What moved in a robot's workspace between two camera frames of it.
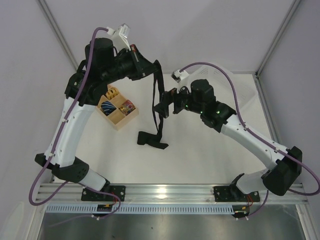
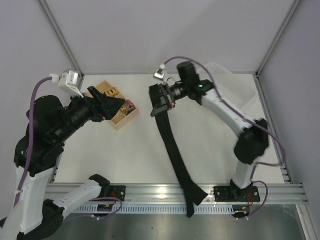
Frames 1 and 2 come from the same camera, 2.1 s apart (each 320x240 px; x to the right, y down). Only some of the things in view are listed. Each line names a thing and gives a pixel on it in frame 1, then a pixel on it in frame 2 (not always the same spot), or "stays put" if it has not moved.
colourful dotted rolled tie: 127,107 stays put
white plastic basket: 226,87 stays put
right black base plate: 233,194 stays put
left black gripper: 139,66 to 93,105
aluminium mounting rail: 159,193 stays put
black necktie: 156,140 to 195,193
